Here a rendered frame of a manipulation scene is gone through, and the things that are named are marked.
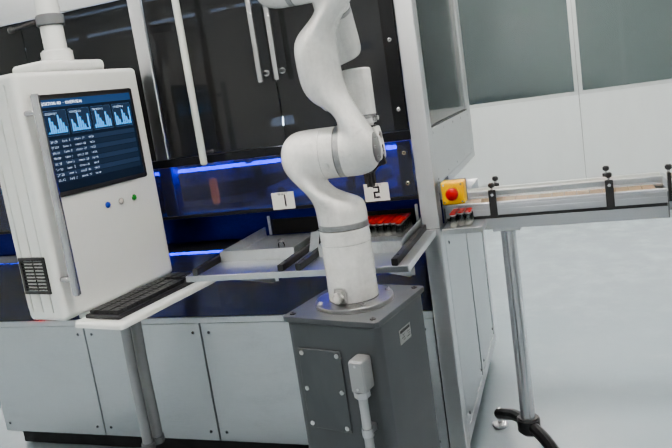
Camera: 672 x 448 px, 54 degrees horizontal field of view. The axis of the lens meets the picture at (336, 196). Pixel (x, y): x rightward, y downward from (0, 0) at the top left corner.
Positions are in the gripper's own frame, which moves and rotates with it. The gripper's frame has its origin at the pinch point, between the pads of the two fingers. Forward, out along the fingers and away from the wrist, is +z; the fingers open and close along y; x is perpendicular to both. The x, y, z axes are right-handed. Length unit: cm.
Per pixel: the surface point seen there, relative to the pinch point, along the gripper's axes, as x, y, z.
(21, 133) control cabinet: 28, 94, -27
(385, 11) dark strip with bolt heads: -28, -4, -48
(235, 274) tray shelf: 12.0, 41.6, 22.5
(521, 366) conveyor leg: -42, -32, 76
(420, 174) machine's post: -28.0, -8.3, 3.9
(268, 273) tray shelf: 12.1, 30.8, 22.7
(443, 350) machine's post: -28, -9, 64
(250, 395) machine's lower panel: -28, 67, 82
